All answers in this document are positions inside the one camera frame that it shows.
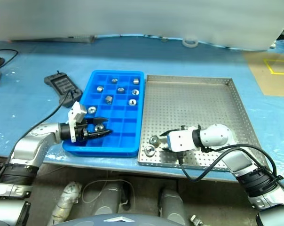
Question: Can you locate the brown cardboard sheet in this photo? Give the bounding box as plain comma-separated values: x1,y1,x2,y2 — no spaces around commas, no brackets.
242,50,284,97

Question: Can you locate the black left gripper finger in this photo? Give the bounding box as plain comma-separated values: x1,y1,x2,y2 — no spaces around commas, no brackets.
85,129,113,139
87,117,108,125

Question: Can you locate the white wrapped rounded shape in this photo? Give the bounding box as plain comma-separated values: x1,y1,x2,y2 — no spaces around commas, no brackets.
51,181,83,224

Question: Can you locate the thin black cable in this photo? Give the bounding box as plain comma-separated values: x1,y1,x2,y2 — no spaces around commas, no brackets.
0,48,18,70

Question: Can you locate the grey robot torso cover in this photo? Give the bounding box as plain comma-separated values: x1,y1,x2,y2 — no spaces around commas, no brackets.
66,213,175,226

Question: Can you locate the clear tape roll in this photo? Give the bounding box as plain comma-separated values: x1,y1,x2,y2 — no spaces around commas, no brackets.
182,37,199,48

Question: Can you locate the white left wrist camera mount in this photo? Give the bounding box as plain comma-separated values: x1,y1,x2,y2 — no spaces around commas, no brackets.
66,101,87,143

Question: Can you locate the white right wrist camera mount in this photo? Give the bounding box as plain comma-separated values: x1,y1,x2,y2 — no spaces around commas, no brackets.
166,127,201,153

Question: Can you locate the thin grey wire loop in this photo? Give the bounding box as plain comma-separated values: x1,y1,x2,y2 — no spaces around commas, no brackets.
82,179,133,204

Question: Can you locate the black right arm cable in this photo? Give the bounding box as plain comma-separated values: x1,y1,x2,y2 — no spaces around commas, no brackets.
178,144,284,183

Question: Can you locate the metal nut near tray edge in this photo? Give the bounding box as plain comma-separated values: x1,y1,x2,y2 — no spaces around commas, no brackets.
149,135,160,148

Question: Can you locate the blue compartment tray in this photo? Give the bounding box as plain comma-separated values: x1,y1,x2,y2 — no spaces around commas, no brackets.
62,70,145,158

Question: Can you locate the perforated metal tray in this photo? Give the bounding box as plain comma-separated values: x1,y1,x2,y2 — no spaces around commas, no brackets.
137,74,267,172

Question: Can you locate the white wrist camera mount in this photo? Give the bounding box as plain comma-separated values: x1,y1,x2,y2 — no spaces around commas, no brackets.
66,101,87,143
166,127,201,153

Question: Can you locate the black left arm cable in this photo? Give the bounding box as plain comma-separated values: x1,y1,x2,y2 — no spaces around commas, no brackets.
0,90,78,186

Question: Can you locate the black handheld controller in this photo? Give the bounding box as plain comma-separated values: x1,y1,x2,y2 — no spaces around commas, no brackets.
43,70,83,108

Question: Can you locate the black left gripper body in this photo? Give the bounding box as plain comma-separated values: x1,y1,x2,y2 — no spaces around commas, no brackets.
75,119,91,142

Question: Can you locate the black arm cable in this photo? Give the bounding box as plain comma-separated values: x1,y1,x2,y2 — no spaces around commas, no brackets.
0,90,78,186
178,144,284,183

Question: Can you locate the grey rounded cylinder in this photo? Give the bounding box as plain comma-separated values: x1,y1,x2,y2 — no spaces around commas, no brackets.
158,187,192,222
95,182,131,216

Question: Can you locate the small metal clamp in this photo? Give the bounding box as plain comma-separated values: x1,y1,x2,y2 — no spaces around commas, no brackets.
190,214,204,226

